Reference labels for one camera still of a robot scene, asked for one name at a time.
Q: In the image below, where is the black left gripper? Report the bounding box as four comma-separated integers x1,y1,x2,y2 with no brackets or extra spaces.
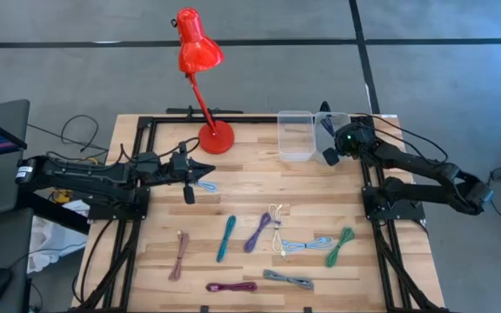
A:
163,141,217,205

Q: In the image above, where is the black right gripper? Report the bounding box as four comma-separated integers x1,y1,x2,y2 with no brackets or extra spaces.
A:
322,122,372,167

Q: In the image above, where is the short light blue USB cable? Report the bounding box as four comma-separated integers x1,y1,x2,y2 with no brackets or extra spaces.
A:
196,180,219,194

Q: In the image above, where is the dark blue USB cable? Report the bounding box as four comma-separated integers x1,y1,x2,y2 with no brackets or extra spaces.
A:
319,115,337,138

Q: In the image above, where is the teal braided USB cable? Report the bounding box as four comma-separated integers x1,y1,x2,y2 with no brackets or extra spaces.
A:
215,215,237,263

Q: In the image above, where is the purple USB cable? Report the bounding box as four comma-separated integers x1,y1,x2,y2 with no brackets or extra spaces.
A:
243,211,283,254

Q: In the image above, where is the pink brown USB cable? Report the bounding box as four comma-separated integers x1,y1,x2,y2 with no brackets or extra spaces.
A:
167,230,190,283

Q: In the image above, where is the cream white USB cable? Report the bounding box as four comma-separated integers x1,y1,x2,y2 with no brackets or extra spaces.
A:
267,203,289,257

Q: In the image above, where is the green braided USB cable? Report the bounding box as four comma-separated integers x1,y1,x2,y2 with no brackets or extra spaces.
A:
324,226,356,269

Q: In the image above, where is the long light blue USB cable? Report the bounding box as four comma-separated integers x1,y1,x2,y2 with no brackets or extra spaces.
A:
280,236,335,254

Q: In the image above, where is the magenta braided USB cable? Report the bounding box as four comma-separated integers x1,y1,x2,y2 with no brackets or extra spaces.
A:
205,281,259,293

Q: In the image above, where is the black white braided USB cable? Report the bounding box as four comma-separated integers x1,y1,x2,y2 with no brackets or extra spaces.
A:
262,269,315,291

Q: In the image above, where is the pale grey plastic bin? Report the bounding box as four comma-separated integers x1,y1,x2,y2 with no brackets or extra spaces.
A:
313,111,354,167

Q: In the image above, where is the clear plastic bin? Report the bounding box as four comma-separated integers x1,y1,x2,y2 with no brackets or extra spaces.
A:
276,110,317,163

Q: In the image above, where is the red desk lamp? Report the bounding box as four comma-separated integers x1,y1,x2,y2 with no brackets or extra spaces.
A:
170,6,237,156

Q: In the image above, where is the yellow tool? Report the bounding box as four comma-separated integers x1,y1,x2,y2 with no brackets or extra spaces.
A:
52,189,74,205

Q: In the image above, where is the white plastic bag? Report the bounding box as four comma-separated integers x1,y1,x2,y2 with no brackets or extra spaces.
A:
27,199,90,274

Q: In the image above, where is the grey side desk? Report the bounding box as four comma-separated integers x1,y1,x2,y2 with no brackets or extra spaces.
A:
0,98,34,313

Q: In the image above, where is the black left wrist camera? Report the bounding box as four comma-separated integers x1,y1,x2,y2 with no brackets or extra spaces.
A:
170,151,190,169

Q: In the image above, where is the black aluminium table frame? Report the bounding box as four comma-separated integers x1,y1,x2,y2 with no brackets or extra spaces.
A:
70,105,451,313

